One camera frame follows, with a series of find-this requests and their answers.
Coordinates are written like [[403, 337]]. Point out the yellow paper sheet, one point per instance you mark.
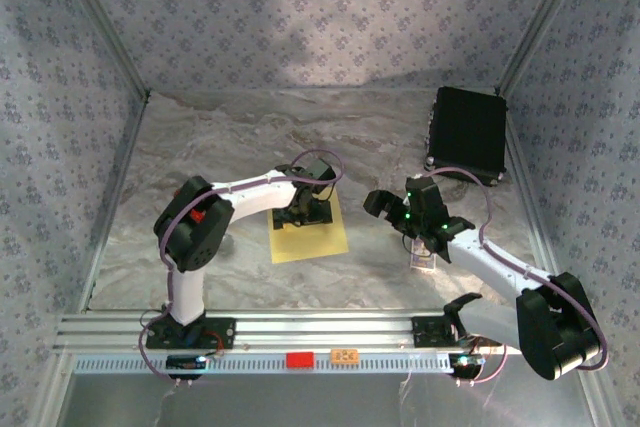
[[310, 244]]

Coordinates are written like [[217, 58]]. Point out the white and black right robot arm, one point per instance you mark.
[[500, 267]]

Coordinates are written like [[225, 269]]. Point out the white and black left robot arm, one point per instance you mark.
[[260, 194]]

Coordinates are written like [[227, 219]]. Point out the playing card box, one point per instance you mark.
[[422, 259]]

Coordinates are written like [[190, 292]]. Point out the black hard case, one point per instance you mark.
[[467, 134]]

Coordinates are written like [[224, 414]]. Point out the red label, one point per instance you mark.
[[300, 360]]

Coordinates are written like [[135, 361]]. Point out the orange label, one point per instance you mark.
[[345, 356]]

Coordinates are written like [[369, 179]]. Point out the small circuit board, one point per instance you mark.
[[185, 363], [465, 362]]

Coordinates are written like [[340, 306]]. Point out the aluminium mounting rail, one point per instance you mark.
[[325, 329]]

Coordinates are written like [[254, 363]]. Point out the aluminium table side rail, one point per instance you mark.
[[541, 227], [114, 197]]

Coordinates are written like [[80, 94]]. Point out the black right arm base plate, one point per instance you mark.
[[430, 332]]

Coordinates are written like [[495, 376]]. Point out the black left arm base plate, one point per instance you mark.
[[225, 334]]

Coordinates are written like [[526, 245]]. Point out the aluminium frame post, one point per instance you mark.
[[104, 22], [541, 22]]

